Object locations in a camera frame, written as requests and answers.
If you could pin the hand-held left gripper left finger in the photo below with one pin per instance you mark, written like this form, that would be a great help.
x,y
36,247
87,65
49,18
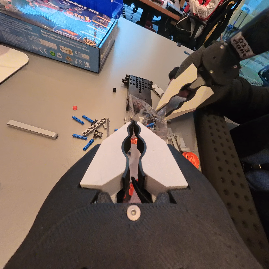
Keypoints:
x,y
107,166

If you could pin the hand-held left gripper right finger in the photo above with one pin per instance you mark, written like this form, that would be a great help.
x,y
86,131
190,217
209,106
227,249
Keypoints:
x,y
161,166

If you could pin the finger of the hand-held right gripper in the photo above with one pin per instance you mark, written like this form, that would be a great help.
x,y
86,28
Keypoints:
x,y
180,82
197,100

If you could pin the light grey connector piece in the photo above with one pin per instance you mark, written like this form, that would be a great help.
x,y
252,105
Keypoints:
x,y
158,89

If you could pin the torn clear plastic bag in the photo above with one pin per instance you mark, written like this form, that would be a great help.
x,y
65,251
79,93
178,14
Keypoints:
x,y
145,110

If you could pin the black perforated building block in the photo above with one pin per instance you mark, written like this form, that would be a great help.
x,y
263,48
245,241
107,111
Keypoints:
x,y
132,90

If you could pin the person's right forearm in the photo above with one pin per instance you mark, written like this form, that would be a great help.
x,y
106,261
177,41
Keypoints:
x,y
241,100

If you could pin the blue pin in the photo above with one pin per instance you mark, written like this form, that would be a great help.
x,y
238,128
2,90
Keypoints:
x,y
79,136
78,120
88,144
87,118

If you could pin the grey long beams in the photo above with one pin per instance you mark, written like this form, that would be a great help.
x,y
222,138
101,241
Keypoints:
x,y
176,140

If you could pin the orange gear wheel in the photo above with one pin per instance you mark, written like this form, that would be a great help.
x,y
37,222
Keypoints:
x,y
190,158

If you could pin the grey double-hole connector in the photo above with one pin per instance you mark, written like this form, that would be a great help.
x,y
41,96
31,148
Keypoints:
x,y
98,134

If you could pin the dark grey axle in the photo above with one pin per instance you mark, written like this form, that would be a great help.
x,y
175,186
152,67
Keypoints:
x,y
108,127

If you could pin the light grey holed beam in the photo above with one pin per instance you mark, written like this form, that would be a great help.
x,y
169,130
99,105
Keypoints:
x,y
94,126

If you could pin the red and white fabric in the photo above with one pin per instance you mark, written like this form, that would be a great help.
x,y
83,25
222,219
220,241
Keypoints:
x,y
201,8

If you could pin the black dimpled pad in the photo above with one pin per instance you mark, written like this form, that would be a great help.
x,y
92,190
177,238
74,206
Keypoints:
x,y
220,157

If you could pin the wooden-edged desk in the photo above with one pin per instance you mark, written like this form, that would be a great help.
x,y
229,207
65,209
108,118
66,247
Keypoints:
x,y
159,8

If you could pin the long light grey beam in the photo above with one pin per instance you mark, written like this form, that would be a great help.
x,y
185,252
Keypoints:
x,y
31,129

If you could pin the blue plastic bin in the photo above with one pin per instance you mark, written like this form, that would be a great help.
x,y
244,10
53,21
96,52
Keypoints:
x,y
111,8

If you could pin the blue robot kit box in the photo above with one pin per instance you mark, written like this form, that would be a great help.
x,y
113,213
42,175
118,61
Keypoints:
x,y
63,42

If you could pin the white stand base board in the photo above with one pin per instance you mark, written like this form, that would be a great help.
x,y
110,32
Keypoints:
x,y
10,63

